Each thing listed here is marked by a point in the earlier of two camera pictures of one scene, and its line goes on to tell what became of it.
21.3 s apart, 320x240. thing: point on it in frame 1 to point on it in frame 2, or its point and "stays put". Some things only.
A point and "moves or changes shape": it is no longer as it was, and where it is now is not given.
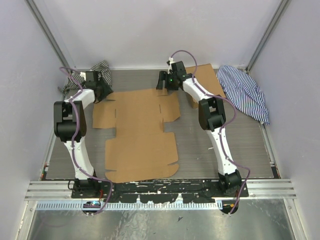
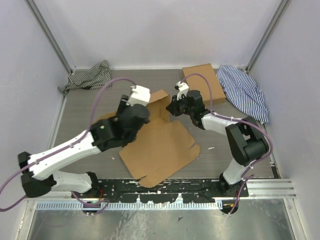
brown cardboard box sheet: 141,151 moves or changes shape
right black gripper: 163,76 to 173,107
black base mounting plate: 190,191 stays put
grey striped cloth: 101,68 stays put
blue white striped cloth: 242,91 stays put
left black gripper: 107,90 to 124,104
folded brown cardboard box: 205,75 stays put
